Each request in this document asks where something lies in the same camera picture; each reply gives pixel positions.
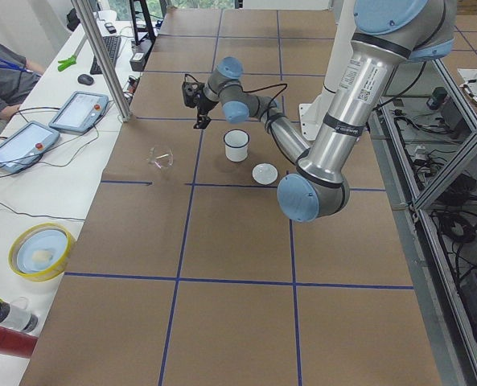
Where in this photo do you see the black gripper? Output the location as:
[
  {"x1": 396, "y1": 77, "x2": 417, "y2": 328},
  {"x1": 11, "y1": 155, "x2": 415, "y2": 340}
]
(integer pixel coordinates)
[{"x1": 193, "y1": 86, "x2": 218, "y2": 129}]

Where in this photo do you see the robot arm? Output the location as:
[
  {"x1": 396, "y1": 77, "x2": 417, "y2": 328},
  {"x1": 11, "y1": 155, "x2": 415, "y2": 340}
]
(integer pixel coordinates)
[{"x1": 182, "y1": 1, "x2": 458, "y2": 222}]

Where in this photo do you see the white enamel mug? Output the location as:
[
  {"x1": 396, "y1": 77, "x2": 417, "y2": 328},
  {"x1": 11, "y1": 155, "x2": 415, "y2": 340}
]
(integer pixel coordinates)
[{"x1": 224, "y1": 129, "x2": 250, "y2": 162}]

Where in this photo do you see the white small dish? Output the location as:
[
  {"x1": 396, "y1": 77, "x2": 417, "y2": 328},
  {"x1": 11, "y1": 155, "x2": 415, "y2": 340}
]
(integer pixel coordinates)
[{"x1": 252, "y1": 163, "x2": 278, "y2": 186}]

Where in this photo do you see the black keyboard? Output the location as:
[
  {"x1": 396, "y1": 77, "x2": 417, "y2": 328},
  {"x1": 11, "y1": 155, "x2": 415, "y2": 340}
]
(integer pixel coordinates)
[{"x1": 89, "y1": 35, "x2": 123, "y2": 76}]

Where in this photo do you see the far teach pendant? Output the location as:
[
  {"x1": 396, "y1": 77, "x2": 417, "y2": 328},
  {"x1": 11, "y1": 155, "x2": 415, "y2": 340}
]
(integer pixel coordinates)
[{"x1": 48, "y1": 91, "x2": 109, "y2": 134}]

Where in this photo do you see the teach pendant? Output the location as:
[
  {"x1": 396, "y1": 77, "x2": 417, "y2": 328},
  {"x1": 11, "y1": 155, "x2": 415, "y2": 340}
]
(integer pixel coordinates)
[
  {"x1": 0, "y1": 121, "x2": 60, "y2": 174},
  {"x1": 48, "y1": 91, "x2": 109, "y2": 134}
]

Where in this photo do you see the black computer mouse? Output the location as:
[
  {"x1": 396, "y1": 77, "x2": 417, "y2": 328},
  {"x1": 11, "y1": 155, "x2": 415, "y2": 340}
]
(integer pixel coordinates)
[{"x1": 77, "y1": 74, "x2": 94, "y2": 86}]

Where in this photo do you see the green clamp tool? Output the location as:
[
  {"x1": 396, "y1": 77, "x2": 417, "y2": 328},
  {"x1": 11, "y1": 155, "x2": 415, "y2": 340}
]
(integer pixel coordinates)
[{"x1": 57, "y1": 55, "x2": 76, "y2": 72}]

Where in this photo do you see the near teach pendant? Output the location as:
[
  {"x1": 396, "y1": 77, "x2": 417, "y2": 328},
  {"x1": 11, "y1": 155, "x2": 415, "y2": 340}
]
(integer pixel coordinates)
[{"x1": 0, "y1": 121, "x2": 60, "y2": 174}]

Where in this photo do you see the seated person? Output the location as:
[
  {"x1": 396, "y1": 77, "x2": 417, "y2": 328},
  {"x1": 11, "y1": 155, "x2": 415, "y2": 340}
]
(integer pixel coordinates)
[{"x1": 0, "y1": 44, "x2": 45, "y2": 121}]

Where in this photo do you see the yellow rimmed bowl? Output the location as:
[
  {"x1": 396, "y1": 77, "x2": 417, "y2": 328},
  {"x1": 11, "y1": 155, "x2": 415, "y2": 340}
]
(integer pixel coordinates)
[{"x1": 8, "y1": 223, "x2": 76, "y2": 282}]

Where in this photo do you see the clear water bottle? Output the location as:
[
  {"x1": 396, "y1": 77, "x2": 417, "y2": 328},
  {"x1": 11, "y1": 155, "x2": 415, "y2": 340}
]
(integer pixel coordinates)
[{"x1": 0, "y1": 298, "x2": 38, "y2": 333}]

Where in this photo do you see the red bottle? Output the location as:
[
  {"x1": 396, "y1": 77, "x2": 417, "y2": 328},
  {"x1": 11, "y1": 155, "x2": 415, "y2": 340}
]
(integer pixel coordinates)
[{"x1": 0, "y1": 326, "x2": 38, "y2": 359}]

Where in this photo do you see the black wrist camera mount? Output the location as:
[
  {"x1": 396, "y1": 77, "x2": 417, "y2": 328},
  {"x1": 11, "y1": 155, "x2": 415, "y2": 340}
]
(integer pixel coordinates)
[{"x1": 182, "y1": 80, "x2": 204, "y2": 109}]

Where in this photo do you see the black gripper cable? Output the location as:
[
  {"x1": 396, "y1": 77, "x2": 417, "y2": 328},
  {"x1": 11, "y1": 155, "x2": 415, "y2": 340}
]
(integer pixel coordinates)
[{"x1": 183, "y1": 72, "x2": 290, "y2": 121}]

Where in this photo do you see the aluminium frame post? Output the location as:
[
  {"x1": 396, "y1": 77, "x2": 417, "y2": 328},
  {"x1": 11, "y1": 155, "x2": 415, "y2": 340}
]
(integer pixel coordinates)
[{"x1": 72, "y1": 0, "x2": 131, "y2": 122}]

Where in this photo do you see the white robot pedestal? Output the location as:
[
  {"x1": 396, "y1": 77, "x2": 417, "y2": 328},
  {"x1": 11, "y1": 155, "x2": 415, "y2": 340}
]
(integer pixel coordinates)
[{"x1": 298, "y1": 0, "x2": 356, "y2": 141}]

